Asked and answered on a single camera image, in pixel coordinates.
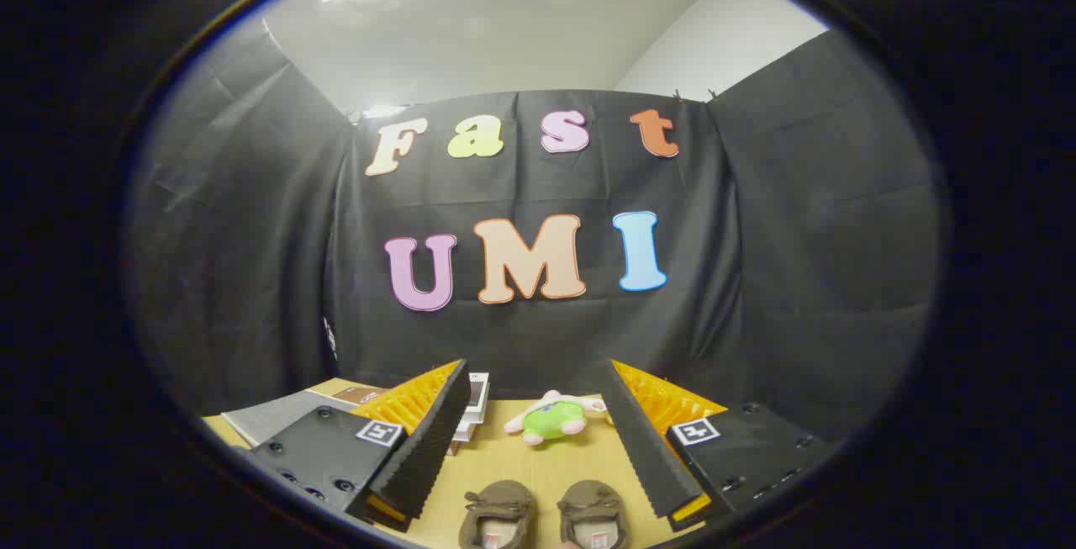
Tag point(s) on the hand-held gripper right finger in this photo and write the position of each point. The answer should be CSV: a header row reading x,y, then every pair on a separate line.
x,y
643,448

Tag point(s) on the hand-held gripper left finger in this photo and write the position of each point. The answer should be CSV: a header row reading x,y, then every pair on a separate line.
x,y
424,448

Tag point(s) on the brown shoe with bow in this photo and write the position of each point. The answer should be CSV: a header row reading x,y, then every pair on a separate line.
x,y
594,515
498,517

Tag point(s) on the grey storage box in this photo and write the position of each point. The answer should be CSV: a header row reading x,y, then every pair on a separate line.
x,y
277,416

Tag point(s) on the stack of white books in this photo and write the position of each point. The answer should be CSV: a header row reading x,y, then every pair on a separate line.
x,y
473,404

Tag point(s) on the green and pink plush toy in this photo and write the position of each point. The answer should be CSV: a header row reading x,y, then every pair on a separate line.
x,y
551,419

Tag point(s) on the black backdrop cloth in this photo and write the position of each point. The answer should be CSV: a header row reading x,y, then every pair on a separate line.
x,y
252,280

